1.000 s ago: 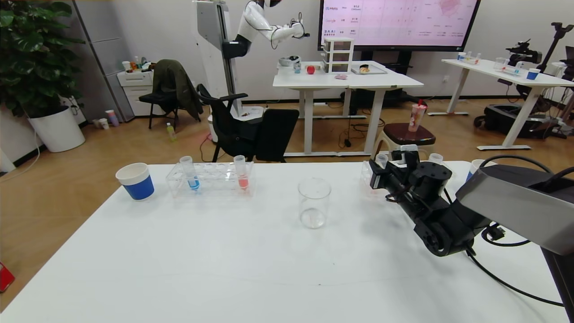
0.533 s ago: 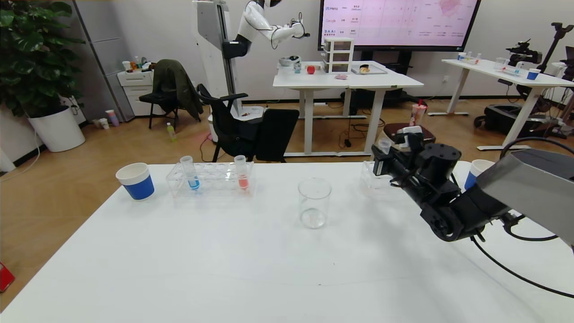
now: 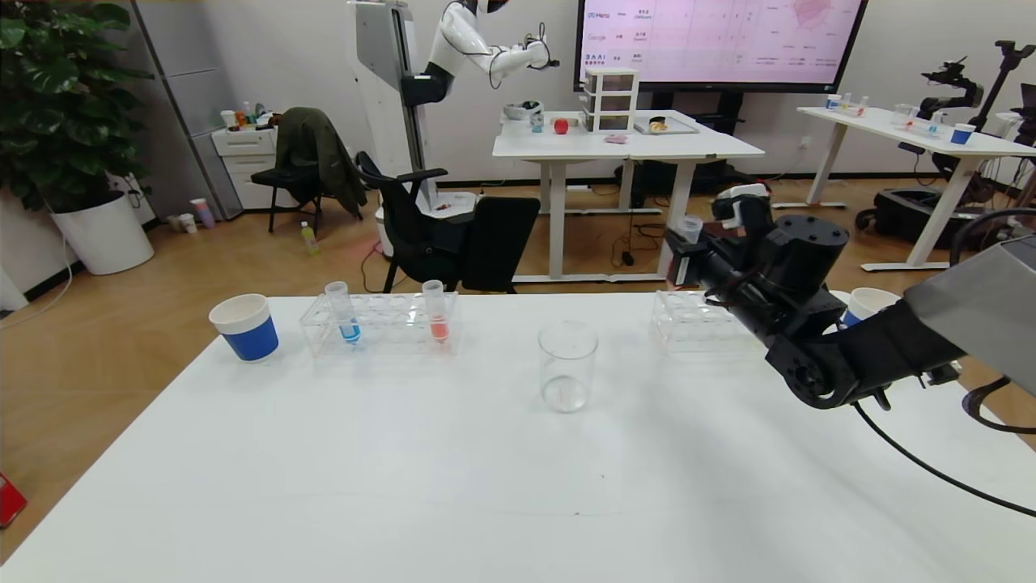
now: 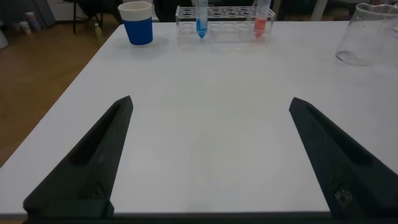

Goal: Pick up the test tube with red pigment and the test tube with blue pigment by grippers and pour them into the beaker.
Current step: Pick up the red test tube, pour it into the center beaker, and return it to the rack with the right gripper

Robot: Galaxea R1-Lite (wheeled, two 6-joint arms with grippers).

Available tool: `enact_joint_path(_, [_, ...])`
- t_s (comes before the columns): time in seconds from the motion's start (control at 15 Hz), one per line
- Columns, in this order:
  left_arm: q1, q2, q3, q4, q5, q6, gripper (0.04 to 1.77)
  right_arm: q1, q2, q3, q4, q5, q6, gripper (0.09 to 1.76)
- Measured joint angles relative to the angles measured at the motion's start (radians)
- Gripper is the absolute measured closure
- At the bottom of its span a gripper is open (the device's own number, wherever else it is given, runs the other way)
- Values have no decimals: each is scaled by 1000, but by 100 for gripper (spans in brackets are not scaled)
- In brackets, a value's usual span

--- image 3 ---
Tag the green drink bottle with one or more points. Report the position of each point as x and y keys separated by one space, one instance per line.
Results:
x=309 y=239

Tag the pink purple cup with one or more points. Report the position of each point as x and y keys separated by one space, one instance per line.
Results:
x=203 y=214

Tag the black four-legged chair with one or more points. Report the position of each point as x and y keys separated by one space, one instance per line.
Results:
x=283 y=182

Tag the clear glass beaker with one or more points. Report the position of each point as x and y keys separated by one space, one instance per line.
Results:
x=568 y=364

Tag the small white paper cup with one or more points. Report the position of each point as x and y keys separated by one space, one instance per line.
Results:
x=188 y=223

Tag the small distant glass beaker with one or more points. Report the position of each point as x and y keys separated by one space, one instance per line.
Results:
x=903 y=116

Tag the large green potted plant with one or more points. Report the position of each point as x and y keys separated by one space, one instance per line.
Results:
x=57 y=97

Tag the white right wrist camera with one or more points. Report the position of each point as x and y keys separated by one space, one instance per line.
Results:
x=740 y=202

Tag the red pigment test tube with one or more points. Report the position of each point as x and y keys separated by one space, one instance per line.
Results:
x=690 y=228
x=437 y=320

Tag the large wall display screen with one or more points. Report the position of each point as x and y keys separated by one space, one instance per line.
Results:
x=712 y=40

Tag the grey bowl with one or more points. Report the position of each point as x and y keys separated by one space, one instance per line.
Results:
x=522 y=112

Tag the olive green jacket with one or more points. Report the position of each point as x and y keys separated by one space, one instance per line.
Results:
x=320 y=154

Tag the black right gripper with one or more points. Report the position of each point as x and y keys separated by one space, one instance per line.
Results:
x=681 y=266

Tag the white long desk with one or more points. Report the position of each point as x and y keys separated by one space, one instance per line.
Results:
x=931 y=142

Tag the black office chair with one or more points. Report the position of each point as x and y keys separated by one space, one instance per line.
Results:
x=429 y=243

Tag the pink cloth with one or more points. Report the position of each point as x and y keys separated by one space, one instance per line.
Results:
x=617 y=138

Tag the white plant pot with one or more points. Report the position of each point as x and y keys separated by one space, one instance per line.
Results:
x=105 y=235

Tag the grey tray with food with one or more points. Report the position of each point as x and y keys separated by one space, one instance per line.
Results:
x=665 y=126

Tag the white double desk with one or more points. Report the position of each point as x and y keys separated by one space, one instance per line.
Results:
x=615 y=147

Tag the clear acrylic test tube rack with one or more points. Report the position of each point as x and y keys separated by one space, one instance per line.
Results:
x=696 y=324
x=380 y=324

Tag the white mini drawer organizer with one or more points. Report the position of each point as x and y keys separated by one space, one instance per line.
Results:
x=611 y=101

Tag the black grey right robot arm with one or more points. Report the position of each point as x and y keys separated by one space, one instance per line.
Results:
x=890 y=348

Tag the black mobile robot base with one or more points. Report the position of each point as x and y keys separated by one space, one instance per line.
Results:
x=914 y=219

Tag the black distant robot arm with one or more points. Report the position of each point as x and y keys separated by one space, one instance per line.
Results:
x=955 y=81

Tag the tall grey cabinet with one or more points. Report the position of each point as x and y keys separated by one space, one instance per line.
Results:
x=194 y=65

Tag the small blue paper cup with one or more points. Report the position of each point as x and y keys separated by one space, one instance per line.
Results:
x=962 y=134

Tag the black tall stand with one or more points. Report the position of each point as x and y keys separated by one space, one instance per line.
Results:
x=1008 y=65

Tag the blue white paper cup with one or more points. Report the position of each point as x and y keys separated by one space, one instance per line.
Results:
x=866 y=304
x=247 y=332

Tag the blue pigment test tube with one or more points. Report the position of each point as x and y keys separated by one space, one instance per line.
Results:
x=346 y=320

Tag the white humanoid robot on column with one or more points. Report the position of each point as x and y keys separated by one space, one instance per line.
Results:
x=388 y=48

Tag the white drawer cabinet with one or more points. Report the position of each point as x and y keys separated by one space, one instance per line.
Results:
x=243 y=162

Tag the red flat object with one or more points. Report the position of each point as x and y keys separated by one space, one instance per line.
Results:
x=10 y=502

